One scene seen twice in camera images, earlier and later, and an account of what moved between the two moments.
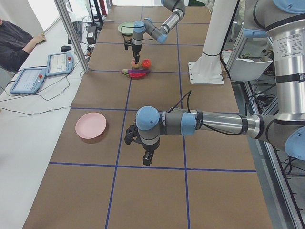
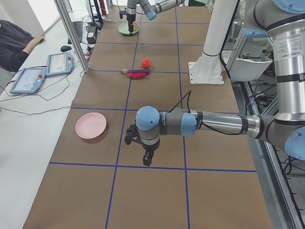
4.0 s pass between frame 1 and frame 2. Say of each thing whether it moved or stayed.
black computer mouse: stayed
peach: moved
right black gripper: moved
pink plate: stayed
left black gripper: stayed
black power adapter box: stayed
